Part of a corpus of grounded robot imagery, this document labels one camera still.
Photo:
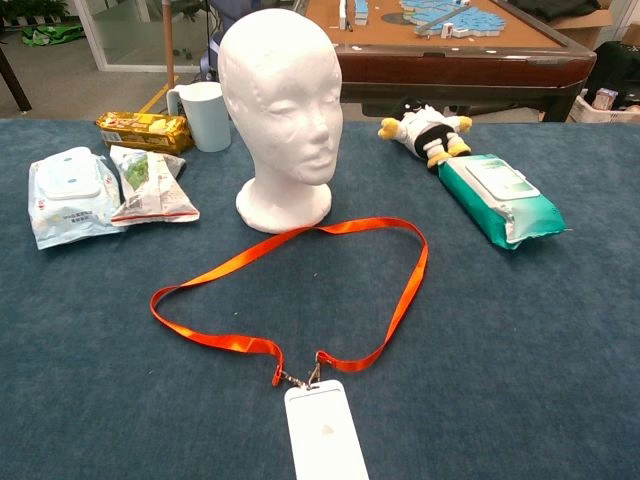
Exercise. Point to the white ID card holder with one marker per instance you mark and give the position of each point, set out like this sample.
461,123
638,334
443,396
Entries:
325,435

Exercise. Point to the white foam mannequin head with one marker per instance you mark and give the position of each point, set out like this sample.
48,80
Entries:
280,100

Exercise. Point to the black and white plush toy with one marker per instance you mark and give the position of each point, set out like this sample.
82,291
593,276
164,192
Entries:
430,130

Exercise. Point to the pale blue mug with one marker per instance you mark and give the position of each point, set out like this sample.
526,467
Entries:
205,120

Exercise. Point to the blue carpet table cover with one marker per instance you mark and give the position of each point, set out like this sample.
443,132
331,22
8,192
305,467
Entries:
450,350

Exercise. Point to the white snack bag red seal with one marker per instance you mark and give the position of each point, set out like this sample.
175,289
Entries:
155,195

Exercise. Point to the green wet wipes pack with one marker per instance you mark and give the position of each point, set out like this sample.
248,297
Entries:
500,205

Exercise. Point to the gold biscuit packet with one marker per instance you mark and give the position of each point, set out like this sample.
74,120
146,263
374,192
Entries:
145,132

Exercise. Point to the brown mahjong table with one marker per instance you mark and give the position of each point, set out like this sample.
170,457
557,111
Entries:
450,70

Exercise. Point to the wooden pole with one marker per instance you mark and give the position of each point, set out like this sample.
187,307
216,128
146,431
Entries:
169,50

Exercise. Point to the light blue wet wipes pack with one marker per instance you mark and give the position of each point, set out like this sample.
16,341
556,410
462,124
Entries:
70,200

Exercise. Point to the blue mahjong tile pile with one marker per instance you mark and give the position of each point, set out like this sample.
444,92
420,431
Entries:
465,20

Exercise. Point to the white basket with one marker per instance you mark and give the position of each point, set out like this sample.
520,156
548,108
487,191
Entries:
600,112

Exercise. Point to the black cloth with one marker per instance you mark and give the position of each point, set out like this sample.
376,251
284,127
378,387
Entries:
555,7

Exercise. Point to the green bag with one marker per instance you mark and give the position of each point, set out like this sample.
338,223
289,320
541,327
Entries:
50,36

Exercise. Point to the black bag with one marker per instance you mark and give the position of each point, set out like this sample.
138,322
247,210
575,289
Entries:
615,70

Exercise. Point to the cardboard box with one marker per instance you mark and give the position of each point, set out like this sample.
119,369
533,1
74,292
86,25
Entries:
590,27

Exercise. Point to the dark wooden table leg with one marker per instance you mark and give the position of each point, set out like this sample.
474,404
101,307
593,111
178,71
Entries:
15,80

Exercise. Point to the glass partition white frame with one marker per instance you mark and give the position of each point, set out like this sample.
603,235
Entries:
125,35

